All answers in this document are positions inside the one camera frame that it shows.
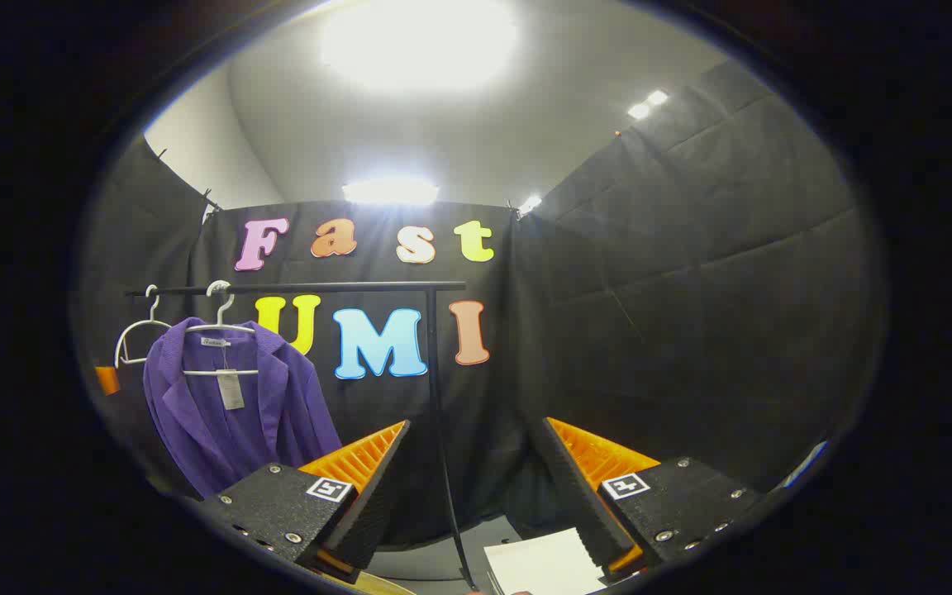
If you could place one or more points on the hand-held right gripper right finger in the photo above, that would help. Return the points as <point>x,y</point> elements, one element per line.
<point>575,504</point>

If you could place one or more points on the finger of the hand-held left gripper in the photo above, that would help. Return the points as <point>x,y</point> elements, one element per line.
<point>107,381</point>

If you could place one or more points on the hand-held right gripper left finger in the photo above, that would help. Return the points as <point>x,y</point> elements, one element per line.
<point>377,504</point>

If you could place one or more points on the purple knit jacket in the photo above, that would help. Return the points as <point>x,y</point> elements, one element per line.
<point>195,430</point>

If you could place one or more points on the white plastic hanger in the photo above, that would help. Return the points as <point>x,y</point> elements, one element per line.
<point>220,329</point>
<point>152,312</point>

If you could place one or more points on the black clothes rack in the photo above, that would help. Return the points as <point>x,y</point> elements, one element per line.
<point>319,287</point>

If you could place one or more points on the white paper sheet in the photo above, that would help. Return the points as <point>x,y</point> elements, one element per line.
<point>542,566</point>

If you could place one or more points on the black backdrop cloth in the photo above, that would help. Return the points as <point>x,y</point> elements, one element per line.
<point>649,330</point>

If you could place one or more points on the large ceiling light panel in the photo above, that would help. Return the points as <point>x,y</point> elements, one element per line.
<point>418,41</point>

